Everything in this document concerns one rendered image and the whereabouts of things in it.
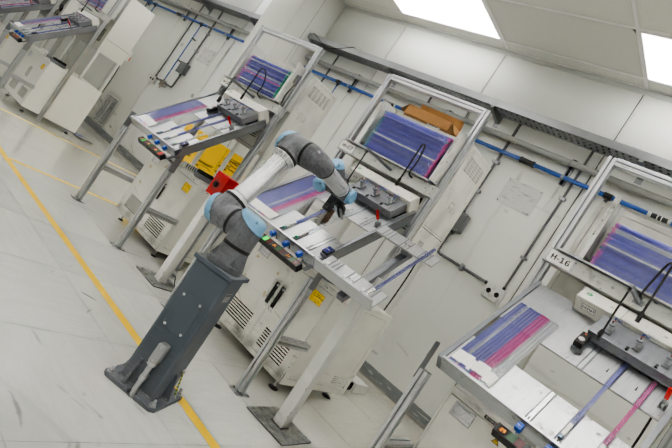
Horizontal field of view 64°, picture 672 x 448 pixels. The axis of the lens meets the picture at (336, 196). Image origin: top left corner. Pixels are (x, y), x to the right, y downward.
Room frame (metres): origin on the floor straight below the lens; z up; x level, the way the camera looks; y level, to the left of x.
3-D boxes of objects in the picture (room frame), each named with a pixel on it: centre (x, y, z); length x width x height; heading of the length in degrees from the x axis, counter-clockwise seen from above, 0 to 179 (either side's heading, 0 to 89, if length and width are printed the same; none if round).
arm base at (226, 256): (2.10, 0.21, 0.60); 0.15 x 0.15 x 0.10
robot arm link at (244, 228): (2.10, 0.22, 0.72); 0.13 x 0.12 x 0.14; 65
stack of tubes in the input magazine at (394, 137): (3.16, -0.20, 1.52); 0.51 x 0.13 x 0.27; 50
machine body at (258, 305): (3.30, -0.23, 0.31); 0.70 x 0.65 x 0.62; 50
